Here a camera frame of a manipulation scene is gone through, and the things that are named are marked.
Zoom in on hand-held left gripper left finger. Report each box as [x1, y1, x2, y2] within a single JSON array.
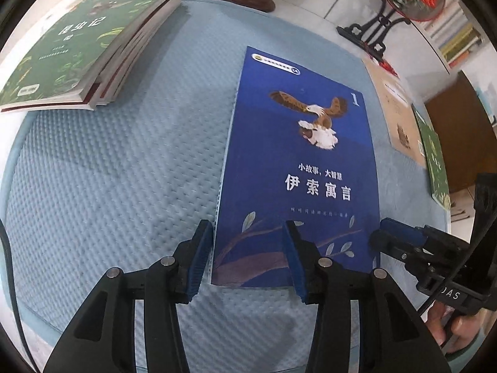
[[43, 219, 215, 373]]

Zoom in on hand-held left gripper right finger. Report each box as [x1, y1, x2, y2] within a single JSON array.
[[280, 220, 452, 373]]

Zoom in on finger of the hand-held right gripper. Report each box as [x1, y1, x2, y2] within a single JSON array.
[[368, 229, 426, 271], [379, 217, 428, 247]]

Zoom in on green book yellow print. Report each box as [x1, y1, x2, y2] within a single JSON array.
[[412, 104, 452, 210]]

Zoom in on tan book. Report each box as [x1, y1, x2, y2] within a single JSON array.
[[363, 58, 428, 168]]

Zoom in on dark blue book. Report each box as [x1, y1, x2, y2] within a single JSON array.
[[210, 45, 382, 289]]

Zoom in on stack of books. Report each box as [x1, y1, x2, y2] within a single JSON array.
[[0, 0, 187, 114]]

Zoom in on row of shelf books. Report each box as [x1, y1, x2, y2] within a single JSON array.
[[419, 0, 485, 67]]

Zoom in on person's right hand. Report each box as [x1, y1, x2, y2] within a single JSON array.
[[427, 299, 490, 353]]

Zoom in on brown wooden cabinet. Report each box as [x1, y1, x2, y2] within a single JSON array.
[[423, 72, 497, 203]]

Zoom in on light blue quilted mat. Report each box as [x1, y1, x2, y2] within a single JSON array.
[[0, 0, 451, 373]]

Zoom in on red tassel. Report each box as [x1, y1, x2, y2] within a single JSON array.
[[377, 59, 400, 77]]

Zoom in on black fan stand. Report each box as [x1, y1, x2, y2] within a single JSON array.
[[336, 6, 413, 62]]

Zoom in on right hand-held gripper cable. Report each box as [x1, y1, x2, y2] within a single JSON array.
[[419, 209, 497, 315]]

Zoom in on hand-held gripper cable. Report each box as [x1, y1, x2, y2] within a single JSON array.
[[0, 218, 34, 368], [419, 209, 497, 315]]

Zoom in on left hand-held gripper cable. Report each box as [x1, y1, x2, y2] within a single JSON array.
[[0, 218, 34, 368]]

